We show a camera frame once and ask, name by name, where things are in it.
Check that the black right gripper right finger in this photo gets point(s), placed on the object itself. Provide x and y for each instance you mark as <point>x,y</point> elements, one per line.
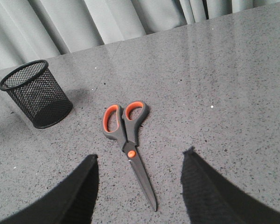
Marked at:
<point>212,199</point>

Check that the black mesh pen cup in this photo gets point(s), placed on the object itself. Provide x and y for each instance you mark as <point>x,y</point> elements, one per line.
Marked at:
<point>37,93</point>

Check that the grey curtain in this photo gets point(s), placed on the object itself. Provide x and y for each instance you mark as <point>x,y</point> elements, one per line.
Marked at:
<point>40,29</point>

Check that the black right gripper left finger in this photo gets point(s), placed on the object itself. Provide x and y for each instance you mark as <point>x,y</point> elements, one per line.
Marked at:
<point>72,201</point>

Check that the grey orange scissors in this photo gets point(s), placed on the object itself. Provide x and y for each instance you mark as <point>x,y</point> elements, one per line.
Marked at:
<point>128,121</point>

